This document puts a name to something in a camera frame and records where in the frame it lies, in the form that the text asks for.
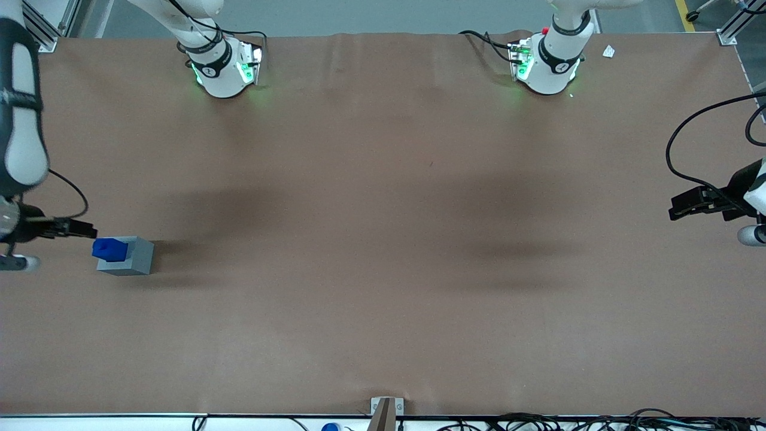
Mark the brown table cover mat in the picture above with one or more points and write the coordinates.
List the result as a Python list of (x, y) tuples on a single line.
[(383, 239)]

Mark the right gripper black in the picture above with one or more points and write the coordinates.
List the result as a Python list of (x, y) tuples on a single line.
[(30, 229)]

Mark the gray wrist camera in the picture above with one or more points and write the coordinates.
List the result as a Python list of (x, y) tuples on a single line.
[(751, 235), (21, 263)]

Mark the gray square base block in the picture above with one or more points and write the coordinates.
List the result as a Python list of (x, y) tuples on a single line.
[(139, 257)]

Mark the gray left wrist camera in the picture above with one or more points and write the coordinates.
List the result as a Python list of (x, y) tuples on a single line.
[(751, 235)]

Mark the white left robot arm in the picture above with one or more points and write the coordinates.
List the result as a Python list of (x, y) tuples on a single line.
[(553, 72)]

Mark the white paper scrap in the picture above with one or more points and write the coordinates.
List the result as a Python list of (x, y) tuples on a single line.
[(608, 51)]

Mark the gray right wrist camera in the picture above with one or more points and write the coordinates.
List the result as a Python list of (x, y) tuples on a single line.
[(21, 263)]

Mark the blue cube part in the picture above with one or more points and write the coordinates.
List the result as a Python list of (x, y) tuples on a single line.
[(108, 248)]

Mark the blue and white object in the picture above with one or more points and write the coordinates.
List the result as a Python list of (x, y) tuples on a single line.
[(330, 427)]

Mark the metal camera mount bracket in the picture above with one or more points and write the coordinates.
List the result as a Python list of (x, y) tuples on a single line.
[(400, 407)]

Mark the aluminium frame post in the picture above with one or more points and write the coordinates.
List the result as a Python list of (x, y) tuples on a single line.
[(42, 33), (727, 36)]

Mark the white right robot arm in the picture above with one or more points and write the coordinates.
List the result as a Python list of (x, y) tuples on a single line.
[(24, 137)]

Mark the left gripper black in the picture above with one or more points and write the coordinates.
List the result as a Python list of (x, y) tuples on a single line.
[(733, 188)]

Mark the brown camera mount post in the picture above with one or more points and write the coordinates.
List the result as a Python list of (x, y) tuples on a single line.
[(383, 419)]

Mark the black caster wheel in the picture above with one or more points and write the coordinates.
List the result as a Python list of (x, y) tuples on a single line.
[(693, 15)]

